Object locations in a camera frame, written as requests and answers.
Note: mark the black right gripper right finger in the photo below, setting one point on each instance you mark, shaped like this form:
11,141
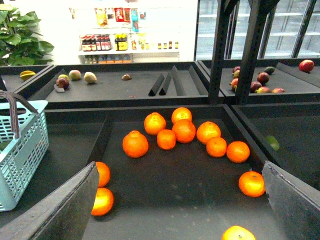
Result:
295,203

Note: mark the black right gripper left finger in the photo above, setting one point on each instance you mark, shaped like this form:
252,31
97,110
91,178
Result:
62,215

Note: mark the light teal plastic basket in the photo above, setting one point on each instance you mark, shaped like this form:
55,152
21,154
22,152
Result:
20,157

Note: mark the dark green avocado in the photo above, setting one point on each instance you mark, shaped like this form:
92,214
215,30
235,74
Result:
269,70

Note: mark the orange tangerine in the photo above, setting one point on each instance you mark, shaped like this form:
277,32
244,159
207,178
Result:
181,113
185,131
166,139
135,144
238,152
237,232
252,184
208,130
154,123
216,147
104,174

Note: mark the glass door refrigerator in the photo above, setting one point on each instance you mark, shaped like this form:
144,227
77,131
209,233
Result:
291,29

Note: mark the green potted plant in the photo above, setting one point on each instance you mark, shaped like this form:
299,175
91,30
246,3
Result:
20,43

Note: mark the brown basket handle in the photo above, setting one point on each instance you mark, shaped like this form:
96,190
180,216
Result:
13,110

